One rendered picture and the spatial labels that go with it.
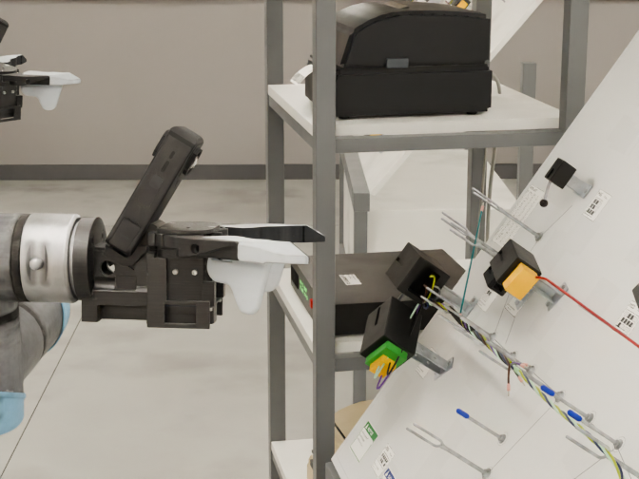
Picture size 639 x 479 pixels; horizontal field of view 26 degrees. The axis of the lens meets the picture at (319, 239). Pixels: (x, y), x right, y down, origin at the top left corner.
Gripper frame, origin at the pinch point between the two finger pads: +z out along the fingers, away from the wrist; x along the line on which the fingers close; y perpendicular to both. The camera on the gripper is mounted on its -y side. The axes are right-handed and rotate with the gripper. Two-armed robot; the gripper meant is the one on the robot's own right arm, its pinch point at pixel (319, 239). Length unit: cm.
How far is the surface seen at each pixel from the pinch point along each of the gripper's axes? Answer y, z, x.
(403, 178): 23, -3, -405
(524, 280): 16, 23, -88
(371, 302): 27, -2, -137
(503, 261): 13, 20, -92
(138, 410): 108, -98, -376
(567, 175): 1, 30, -109
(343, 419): 54, -8, -156
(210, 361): 101, -80, -430
